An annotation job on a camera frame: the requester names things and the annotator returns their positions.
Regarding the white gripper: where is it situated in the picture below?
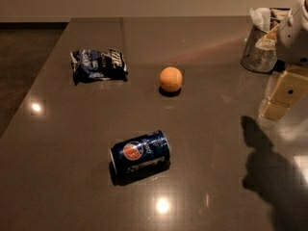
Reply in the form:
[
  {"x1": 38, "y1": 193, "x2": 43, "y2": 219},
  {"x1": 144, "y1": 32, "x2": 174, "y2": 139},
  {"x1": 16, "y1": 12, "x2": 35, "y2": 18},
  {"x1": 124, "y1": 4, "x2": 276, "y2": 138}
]
[{"x1": 255, "y1": 0, "x2": 308, "y2": 121}]

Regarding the crumpled blue chip bag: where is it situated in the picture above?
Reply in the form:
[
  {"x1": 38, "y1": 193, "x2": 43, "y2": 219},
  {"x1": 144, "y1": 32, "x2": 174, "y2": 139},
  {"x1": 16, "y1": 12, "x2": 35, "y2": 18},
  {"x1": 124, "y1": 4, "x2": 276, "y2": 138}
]
[{"x1": 70, "y1": 49, "x2": 128, "y2": 82}]

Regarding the clear cup with napkins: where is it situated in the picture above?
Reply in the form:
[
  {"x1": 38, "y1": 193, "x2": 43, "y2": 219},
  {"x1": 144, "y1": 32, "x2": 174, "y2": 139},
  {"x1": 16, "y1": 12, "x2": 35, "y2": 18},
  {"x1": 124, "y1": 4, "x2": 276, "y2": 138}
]
[{"x1": 241, "y1": 8, "x2": 289, "y2": 73}]

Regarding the orange fruit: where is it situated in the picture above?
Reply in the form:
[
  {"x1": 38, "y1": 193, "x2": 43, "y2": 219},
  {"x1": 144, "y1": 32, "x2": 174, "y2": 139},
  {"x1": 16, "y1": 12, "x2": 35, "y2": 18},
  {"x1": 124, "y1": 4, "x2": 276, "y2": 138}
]
[{"x1": 160, "y1": 66, "x2": 183, "y2": 92}]

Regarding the blue pepsi can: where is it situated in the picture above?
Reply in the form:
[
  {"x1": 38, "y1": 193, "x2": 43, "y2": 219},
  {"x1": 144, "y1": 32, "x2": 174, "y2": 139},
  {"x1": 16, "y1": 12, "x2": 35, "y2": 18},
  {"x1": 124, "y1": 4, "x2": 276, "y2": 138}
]
[{"x1": 110, "y1": 130, "x2": 170, "y2": 176}]

